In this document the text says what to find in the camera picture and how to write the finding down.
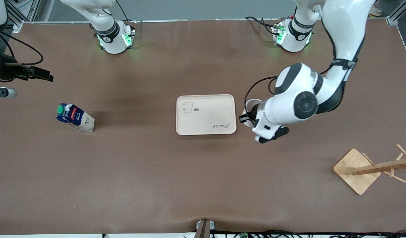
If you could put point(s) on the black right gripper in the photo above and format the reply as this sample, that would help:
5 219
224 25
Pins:
8 71

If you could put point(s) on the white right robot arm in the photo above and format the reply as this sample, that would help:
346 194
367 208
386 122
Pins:
113 39

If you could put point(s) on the metal table edge bracket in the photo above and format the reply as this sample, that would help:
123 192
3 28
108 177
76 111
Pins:
204 229

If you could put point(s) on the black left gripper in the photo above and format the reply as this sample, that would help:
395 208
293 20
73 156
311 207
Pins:
252 115

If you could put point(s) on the aluminium frame profile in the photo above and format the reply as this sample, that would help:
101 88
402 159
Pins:
392 19
16 16

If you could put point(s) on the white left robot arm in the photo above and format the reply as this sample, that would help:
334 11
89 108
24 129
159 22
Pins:
341 26

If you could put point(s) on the small green connector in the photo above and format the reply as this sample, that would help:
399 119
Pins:
244 235

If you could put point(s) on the cream rabbit print tray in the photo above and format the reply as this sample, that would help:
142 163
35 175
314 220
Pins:
206 115

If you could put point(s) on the white shoe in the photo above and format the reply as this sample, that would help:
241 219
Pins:
376 10

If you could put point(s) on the wooden mug tree rack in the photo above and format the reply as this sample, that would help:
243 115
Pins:
354 172

